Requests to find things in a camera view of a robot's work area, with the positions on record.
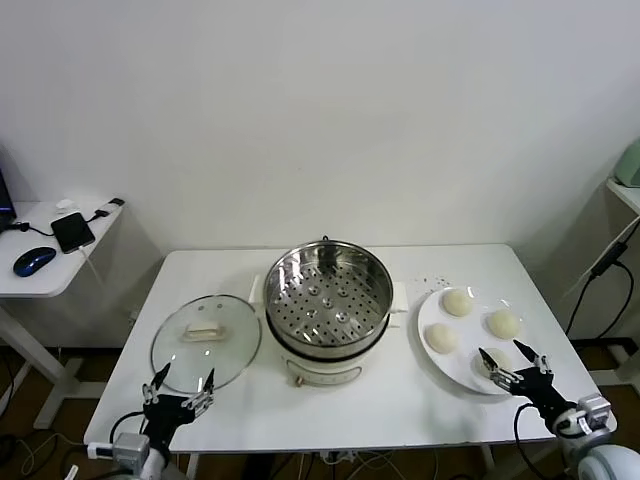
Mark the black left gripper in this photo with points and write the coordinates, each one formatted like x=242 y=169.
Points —
x=165 y=412

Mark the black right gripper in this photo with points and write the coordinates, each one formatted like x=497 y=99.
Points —
x=540 y=390

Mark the white steamed baozi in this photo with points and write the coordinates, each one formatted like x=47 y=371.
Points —
x=504 y=323
x=442 y=338
x=458 y=303
x=500 y=359

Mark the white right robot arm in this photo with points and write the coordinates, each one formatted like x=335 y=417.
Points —
x=605 y=457

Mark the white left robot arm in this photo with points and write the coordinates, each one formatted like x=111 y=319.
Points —
x=160 y=467

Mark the stainless steel steamer basket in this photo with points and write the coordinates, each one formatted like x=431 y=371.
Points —
x=300 y=320

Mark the white round plate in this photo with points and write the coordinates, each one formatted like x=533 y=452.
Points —
x=450 y=362

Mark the white table leg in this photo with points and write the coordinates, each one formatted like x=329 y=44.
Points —
x=192 y=466
x=487 y=462

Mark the black power adapter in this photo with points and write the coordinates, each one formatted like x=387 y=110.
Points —
x=607 y=259

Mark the white electric cooker base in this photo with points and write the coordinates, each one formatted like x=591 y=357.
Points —
x=325 y=372

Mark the white side table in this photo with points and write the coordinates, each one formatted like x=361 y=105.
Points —
x=631 y=196
x=45 y=285

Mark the white power strip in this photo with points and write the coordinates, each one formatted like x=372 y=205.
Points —
x=340 y=456

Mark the black smartphone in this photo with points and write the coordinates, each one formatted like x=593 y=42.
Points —
x=72 y=232

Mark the small black adapter plug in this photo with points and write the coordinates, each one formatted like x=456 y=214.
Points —
x=116 y=201

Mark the blue computer mouse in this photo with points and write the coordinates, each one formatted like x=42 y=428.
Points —
x=34 y=261

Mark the small white earbud case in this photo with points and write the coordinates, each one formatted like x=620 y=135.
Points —
x=63 y=203

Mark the pale green appliance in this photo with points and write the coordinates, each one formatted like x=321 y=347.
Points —
x=630 y=165

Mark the black laptop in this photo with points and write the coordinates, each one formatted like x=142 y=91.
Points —
x=4 y=195

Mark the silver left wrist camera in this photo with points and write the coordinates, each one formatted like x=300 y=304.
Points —
x=131 y=446

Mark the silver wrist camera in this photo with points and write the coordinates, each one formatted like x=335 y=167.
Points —
x=592 y=410
x=131 y=446

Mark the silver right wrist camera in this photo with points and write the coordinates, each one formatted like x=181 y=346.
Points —
x=592 y=410

